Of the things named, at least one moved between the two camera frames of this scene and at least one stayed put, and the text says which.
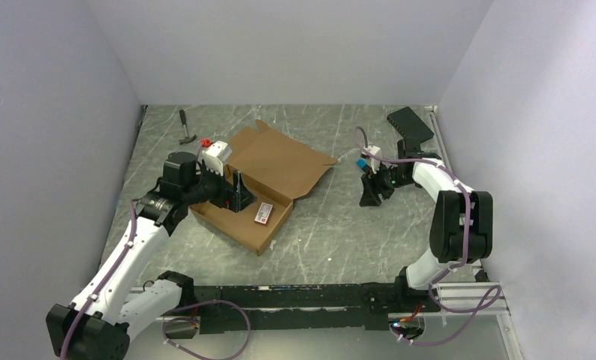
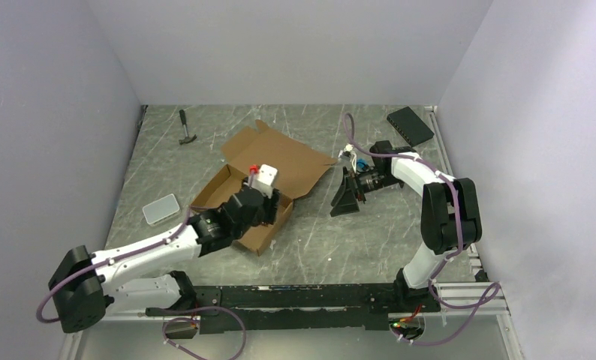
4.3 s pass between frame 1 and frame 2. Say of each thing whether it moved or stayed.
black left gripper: moved
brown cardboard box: stayed
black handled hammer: stayed
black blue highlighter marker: stayed
